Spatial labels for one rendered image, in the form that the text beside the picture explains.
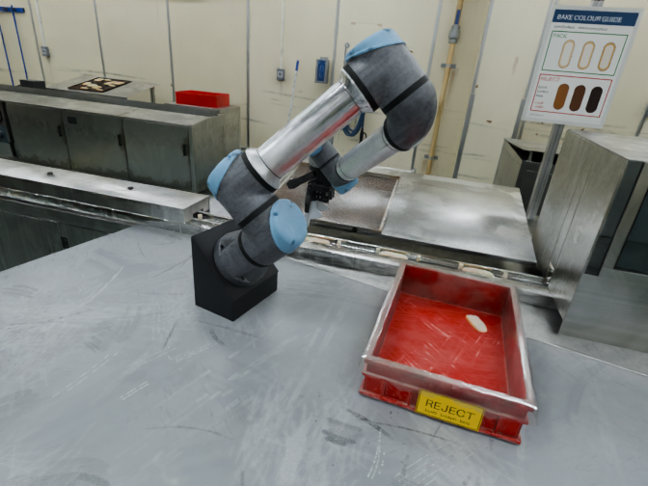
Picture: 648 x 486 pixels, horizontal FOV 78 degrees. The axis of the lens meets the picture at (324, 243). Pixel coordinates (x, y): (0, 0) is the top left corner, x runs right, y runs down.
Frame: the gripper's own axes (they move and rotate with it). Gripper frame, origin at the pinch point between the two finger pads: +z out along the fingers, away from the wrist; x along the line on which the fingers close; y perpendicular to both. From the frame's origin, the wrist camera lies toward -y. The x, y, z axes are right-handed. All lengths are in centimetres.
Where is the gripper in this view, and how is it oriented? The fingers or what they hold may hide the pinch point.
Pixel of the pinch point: (310, 220)
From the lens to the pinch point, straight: 142.7
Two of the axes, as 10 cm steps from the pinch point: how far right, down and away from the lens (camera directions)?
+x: 2.9, -3.7, 8.8
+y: 9.5, 1.9, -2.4
